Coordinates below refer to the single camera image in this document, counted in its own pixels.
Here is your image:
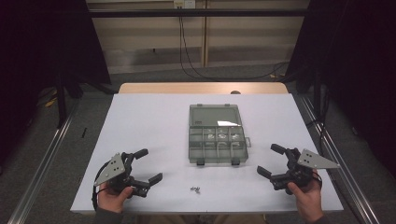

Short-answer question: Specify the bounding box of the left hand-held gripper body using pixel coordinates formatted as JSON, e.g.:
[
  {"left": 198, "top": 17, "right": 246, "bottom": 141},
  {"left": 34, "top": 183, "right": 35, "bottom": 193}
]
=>
[{"left": 93, "top": 151, "right": 136, "bottom": 193}]

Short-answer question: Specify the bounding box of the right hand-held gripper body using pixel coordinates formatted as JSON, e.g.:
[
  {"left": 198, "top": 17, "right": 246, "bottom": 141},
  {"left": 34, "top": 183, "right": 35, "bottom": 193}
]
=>
[{"left": 290, "top": 147, "right": 341, "bottom": 188}]

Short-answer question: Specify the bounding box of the grey transparent compartment box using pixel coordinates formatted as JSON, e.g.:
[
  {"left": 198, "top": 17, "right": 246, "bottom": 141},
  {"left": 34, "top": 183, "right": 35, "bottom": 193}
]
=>
[{"left": 188, "top": 104, "right": 252, "bottom": 166}]

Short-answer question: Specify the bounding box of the person's left hand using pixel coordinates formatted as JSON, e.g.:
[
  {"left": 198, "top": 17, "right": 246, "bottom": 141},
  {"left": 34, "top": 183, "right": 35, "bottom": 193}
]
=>
[{"left": 97, "top": 182, "right": 134, "bottom": 215}]

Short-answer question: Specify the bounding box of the person's right hand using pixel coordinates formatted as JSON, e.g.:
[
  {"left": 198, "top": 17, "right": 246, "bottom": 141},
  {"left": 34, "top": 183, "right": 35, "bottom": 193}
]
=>
[{"left": 287, "top": 182, "right": 325, "bottom": 223}]

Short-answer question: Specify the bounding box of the black metal stand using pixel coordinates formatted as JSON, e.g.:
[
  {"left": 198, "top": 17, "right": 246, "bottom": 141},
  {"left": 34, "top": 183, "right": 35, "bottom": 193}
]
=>
[{"left": 55, "top": 73, "right": 69, "bottom": 129}]

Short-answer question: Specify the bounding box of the wooden table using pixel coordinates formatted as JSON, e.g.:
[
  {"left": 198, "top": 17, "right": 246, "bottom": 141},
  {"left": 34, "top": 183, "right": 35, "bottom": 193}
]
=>
[{"left": 118, "top": 81, "right": 290, "bottom": 95}]

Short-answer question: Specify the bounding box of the black curtain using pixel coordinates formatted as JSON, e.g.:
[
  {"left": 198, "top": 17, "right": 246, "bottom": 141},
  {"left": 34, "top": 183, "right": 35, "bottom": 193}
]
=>
[
  {"left": 0, "top": 0, "right": 112, "bottom": 166},
  {"left": 285, "top": 0, "right": 396, "bottom": 180}
]

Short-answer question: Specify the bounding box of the aluminium floor rail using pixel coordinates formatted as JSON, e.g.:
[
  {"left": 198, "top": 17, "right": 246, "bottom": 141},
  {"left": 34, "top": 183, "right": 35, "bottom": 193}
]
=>
[
  {"left": 299, "top": 93, "right": 381, "bottom": 224},
  {"left": 7, "top": 101, "right": 80, "bottom": 224}
]

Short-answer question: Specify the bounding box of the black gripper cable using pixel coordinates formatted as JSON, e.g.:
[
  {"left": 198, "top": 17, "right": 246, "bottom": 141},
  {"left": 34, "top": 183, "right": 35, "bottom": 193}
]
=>
[{"left": 91, "top": 163, "right": 108, "bottom": 213}]

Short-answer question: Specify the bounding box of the black power cable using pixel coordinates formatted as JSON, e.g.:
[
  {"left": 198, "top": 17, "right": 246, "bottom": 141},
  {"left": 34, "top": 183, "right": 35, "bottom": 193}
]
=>
[{"left": 178, "top": 7, "right": 291, "bottom": 81}]

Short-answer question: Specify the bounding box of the wooden wall post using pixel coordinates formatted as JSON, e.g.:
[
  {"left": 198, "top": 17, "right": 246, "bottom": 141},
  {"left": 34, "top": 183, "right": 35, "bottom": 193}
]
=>
[{"left": 201, "top": 15, "right": 210, "bottom": 68}]

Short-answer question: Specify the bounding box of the wall power outlet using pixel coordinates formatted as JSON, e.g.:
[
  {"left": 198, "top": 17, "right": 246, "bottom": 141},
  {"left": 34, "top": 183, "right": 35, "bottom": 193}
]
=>
[{"left": 173, "top": 0, "right": 197, "bottom": 9}]

